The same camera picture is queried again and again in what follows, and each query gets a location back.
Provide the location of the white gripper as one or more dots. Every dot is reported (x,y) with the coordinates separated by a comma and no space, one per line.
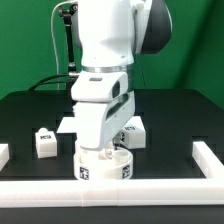
(98,123)

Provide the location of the white round stool seat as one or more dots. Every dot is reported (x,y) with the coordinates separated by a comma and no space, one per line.
(93,165)

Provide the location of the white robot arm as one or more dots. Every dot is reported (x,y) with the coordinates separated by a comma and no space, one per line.
(111,33)

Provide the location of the white marker sheet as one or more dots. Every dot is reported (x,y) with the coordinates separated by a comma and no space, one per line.
(67,125)

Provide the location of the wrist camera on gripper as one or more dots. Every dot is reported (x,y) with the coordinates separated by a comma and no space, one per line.
(99,87)

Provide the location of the white U-shaped wall fence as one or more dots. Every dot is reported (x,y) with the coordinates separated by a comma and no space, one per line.
(208,190)

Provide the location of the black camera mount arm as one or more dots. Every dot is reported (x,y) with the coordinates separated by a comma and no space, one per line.
(66,15)

